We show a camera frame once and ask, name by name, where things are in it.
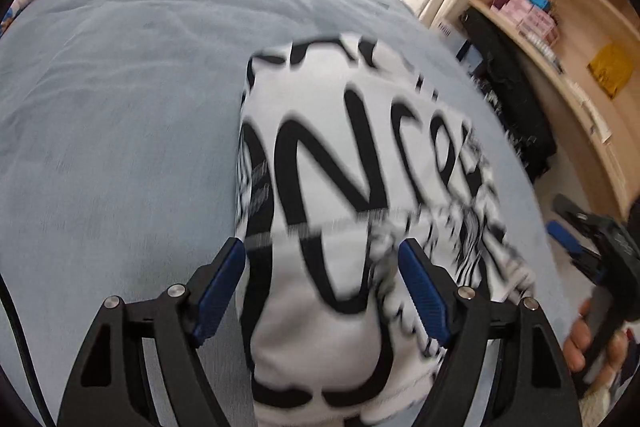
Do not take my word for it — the floral print quilt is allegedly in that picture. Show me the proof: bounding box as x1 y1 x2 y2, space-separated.
0 0 46 32

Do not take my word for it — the bed with blue sheet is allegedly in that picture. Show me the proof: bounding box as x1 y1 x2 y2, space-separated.
0 0 576 427

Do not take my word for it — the black cable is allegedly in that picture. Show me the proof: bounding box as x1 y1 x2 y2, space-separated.
0 277 56 427

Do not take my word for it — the light wooden bookshelf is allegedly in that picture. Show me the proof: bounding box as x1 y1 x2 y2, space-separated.
420 0 640 218

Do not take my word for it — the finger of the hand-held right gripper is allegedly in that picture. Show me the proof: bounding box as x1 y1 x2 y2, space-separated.
552 194 601 230
546 221 601 278

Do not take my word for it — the yellow packet on shelf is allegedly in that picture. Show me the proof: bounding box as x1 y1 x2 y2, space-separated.
589 44 635 98

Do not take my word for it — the pink mini drawer organizer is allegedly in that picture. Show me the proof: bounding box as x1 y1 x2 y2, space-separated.
492 0 558 48

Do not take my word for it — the person's right hand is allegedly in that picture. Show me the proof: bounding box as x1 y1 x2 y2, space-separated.
562 299 633 390

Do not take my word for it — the black clothes pile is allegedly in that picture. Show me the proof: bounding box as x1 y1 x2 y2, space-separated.
457 9 558 182

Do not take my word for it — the white black graffiti print jacket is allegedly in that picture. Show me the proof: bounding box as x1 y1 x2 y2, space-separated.
232 34 538 427

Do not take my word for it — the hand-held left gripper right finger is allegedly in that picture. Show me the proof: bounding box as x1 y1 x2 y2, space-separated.
398 238 583 427

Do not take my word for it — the white paper sheet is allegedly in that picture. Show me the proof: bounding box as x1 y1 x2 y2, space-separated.
580 97 613 142

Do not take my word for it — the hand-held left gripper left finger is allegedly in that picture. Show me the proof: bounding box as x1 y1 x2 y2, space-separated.
57 237 247 427

